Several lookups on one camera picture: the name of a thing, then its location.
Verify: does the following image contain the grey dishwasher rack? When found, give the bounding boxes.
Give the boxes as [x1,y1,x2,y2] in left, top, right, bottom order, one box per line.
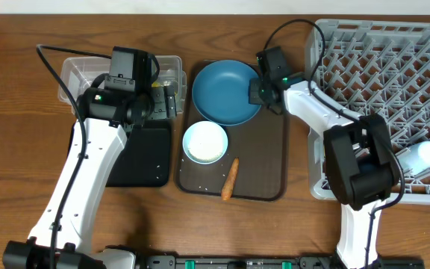
[304,18,430,205]

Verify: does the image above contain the yellow snack wrapper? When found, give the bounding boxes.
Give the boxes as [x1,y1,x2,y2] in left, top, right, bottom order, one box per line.
[152,78,180,102]

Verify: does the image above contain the dark blue plate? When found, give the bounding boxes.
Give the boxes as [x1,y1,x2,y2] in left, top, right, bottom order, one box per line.
[192,60,261,126]

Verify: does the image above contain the dark brown serving tray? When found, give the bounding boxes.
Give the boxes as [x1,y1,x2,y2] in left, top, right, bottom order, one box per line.
[175,61,287,201]

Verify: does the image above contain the light blue bowl with rice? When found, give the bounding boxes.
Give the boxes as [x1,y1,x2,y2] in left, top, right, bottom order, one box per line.
[182,121,228,164]

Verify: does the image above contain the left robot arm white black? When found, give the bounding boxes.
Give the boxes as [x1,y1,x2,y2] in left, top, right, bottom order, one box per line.
[2,86,177,268]

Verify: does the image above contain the orange carrot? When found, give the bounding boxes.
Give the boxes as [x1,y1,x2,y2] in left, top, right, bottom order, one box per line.
[221,157,240,201]

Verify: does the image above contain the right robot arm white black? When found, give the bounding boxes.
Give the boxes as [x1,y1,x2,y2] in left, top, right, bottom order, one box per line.
[249,78,403,268]

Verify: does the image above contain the black tray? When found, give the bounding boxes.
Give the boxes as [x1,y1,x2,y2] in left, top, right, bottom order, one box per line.
[106,120,172,188]

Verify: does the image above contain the blue cup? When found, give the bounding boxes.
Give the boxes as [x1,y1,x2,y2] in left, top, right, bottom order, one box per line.
[399,141,430,176]

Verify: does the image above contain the clear plastic waste bin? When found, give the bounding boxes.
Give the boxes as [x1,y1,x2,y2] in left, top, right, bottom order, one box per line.
[60,55,187,114]

